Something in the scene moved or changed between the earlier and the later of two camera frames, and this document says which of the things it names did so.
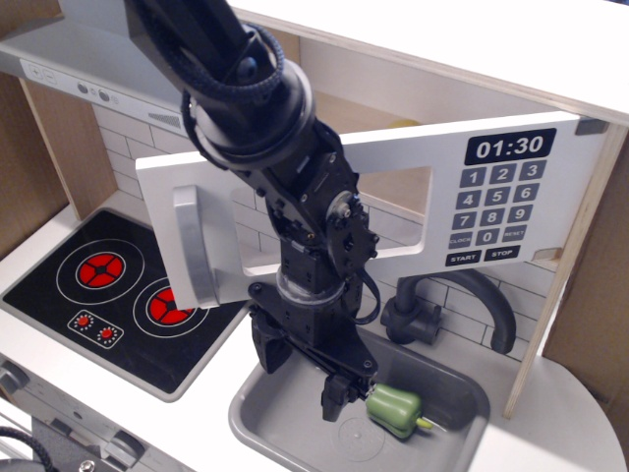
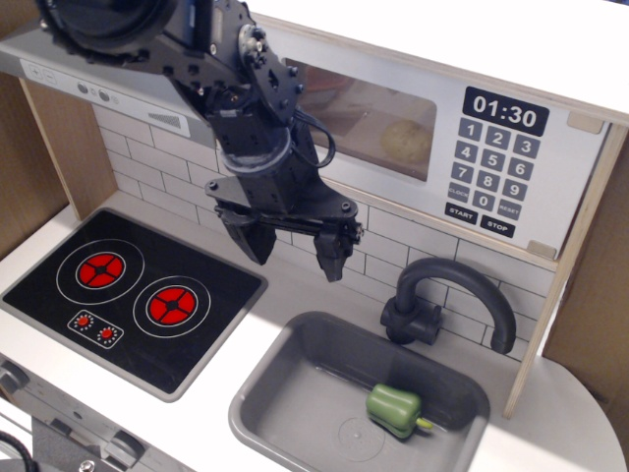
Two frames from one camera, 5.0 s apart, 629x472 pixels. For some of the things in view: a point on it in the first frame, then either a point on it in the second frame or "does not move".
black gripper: [327, 334] to [276, 184]
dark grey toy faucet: [406, 322] does not move
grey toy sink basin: [278, 417] does not move
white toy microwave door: [504, 192] to [445, 150]
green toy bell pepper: [395, 410] does not move
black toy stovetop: [99, 286] does not move
